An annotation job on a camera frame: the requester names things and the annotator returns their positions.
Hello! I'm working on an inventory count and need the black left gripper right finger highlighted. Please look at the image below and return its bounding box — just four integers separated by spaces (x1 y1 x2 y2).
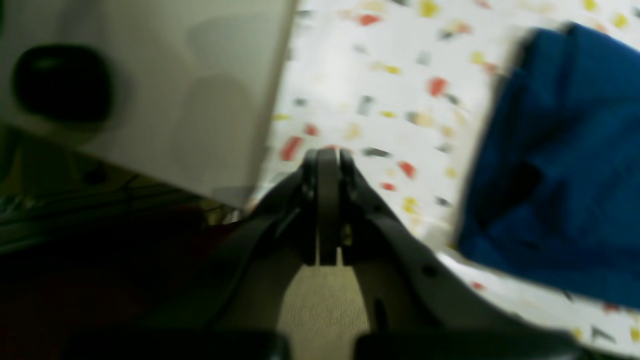
339 149 588 360

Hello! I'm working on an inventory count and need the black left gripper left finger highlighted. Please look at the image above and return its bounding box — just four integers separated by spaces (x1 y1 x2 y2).
65 149 341 360

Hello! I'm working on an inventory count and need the dark blue t-shirt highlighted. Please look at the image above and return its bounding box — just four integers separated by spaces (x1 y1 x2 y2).
458 23 640 308

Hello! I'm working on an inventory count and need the terrazzo patterned tablecloth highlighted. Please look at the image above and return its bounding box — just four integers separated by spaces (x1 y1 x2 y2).
246 0 639 358

